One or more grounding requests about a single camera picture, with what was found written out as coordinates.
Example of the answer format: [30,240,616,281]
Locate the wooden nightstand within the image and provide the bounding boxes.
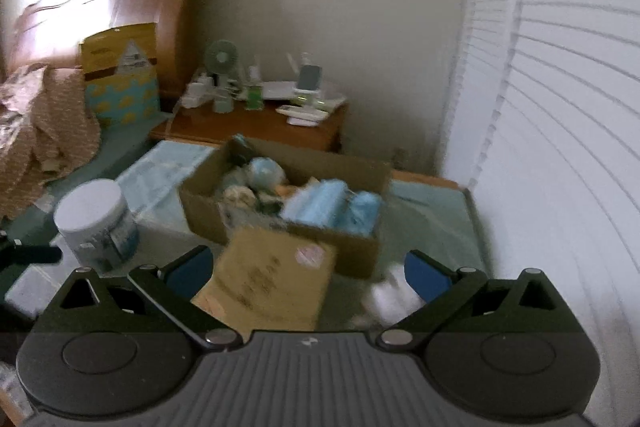
[149,98,350,154]

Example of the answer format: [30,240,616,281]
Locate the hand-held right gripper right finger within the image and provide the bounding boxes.
[375,249,587,353]

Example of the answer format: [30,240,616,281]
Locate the white tray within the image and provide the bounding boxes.
[320,88,349,108]

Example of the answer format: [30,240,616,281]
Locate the yellow and blue dotted bag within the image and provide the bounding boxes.
[79,22,162,128]

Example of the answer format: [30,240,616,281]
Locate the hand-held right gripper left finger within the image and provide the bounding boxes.
[34,245,246,353]

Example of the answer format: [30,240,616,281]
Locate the white router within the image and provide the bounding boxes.
[260,80,302,102]

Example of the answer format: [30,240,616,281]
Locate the light blue sheet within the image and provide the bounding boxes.
[114,141,223,230]

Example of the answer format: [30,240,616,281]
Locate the small green desk fan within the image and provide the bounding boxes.
[203,40,239,88]

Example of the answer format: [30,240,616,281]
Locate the white phone stand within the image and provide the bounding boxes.
[291,53,327,108]

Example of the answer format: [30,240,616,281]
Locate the wooden bed frame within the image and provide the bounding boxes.
[389,170,467,191]

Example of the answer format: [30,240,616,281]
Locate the brown patterned blanket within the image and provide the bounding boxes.
[0,65,102,221]

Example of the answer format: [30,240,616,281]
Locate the brown cardboard box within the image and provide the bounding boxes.
[178,135,394,281]

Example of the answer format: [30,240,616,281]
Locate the white power strip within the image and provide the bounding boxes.
[180,74,217,108]

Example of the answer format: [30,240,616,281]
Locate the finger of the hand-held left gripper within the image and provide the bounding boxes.
[0,243,64,273]

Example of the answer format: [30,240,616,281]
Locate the white plastic jar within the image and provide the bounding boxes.
[53,178,140,274]

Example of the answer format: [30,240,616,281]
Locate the yellow-brown tissue pack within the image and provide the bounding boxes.
[191,226,339,333]

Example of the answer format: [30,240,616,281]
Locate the white cloth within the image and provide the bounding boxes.
[361,261,427,329]

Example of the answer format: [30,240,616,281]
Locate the light blue face masks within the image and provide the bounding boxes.
[281,178,384,239]

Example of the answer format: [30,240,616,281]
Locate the white louvered door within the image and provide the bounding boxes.
[439,0,640,358]

